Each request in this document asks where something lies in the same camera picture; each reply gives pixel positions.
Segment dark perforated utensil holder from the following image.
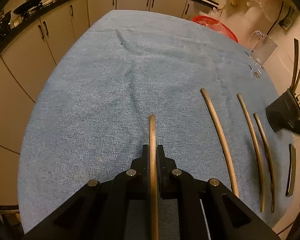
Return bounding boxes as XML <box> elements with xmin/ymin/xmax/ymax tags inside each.
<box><xmin>266</xmin><ymin>87</ymin><xmax>300</xmax><ymax>132</ymax></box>

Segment blue towel table cover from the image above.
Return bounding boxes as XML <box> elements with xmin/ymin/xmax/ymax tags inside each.
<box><xmin>18</xmin><ymin>10</ymin><xmax>292</xmax><ymax>231</ymax></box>

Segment wooden chopstick one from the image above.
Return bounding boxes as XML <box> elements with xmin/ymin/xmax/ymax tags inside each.
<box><xmin>290</xmin><ymin>38</ymin><xmax>299</xmax><ymax>92</ymax></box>

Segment black wok pan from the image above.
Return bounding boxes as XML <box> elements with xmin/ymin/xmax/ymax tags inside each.
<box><xmin>13</xmin><ymin>0</ymin><xmax>42</xmax><ymax>15</ymax></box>

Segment clear glass pitcher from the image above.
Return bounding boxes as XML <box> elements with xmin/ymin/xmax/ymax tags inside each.
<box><xmin>248</xmin><ymin>30</ymin><xmax>277</xmax><ymax>66</ymax></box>

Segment wooden chopstick four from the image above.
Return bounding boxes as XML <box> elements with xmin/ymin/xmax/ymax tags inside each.
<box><xmin>149</xmin><ymin>114</ymin><xmax>159</xmax><ymax>239</ymax></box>

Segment red plastic basket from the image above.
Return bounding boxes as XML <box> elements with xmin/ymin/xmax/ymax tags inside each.
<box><xmin>193</xmin><ymin>15</ymin><xmax>238</xmax><ymax>43</ymax></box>

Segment small metal clips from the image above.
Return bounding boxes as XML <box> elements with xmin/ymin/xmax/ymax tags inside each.
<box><xmin>248</xmin><ymin>64</ymin><xmax>262</xmax><ymax>79</ymax></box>

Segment wooden chopstick seven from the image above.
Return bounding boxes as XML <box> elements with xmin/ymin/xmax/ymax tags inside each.
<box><xmin>253</xmin><ymin>112</ymin><xmax>276</xmax><ymax>214</ymax></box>

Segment wooden chopstick five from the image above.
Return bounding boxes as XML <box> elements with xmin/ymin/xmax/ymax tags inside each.
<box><xmin>200</xmin><ymin>88</ymin><xmax>239</xmax><ymax>197</ymax></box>

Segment wooden chopstick six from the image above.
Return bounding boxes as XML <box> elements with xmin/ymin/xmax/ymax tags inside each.
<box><xmin>236</xmin><ymin>93</ymin><xmax>266</xmax><ymax>213</ymax></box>

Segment black power cable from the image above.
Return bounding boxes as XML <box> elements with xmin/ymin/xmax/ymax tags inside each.
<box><xmin>266</xmin><ymin>0</ymin><xmax>292</xmax><ymax>36</ymax></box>

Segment lower kitchen cabinets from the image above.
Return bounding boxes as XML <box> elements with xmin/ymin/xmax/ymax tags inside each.
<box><xmin>0</xmin><ymin>0</ymin><xmax>215</xmax><ymax>205</ymax></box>

